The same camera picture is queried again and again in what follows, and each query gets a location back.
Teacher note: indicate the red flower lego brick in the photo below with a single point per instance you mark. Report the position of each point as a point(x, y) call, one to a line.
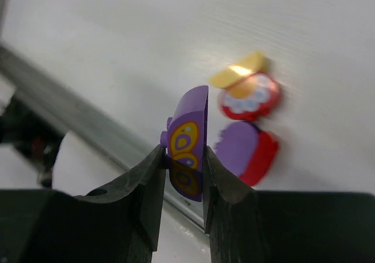
point(257, 95)

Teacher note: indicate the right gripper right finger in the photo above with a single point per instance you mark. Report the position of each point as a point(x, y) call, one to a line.
point(247, 225)

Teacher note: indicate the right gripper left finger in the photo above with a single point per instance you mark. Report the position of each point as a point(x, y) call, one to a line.
point(116, 222)

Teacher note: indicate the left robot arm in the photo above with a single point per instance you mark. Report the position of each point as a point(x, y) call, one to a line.
point(35, 139)

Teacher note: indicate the red rounded lego brick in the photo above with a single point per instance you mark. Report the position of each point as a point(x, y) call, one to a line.
point(261, 160)

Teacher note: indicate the yellow half-round lego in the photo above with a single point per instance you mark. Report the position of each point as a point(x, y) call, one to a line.
point(240, 70)

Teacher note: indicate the aluminium rail front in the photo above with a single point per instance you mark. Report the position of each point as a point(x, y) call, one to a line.
point(67, 111)

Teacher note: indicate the purple butterfly lego brick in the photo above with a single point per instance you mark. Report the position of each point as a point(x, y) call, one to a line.
point(185, 139)

